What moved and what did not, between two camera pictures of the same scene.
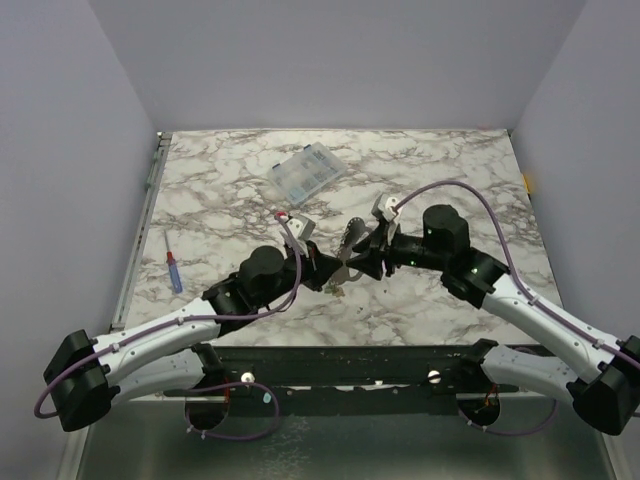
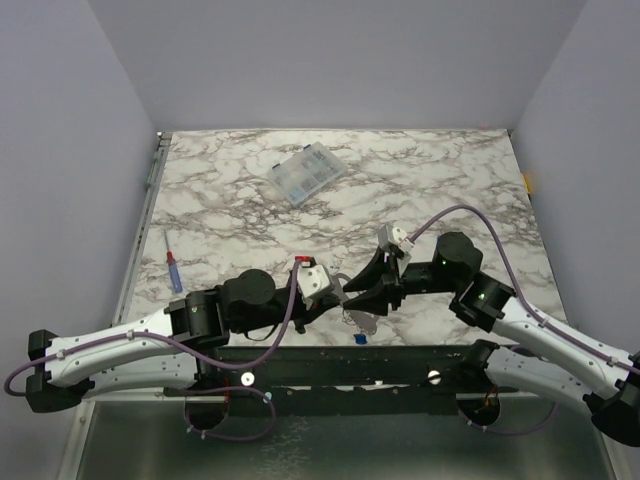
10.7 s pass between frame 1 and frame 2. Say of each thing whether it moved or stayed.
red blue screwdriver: stayed
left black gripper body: moved
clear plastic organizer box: stayed
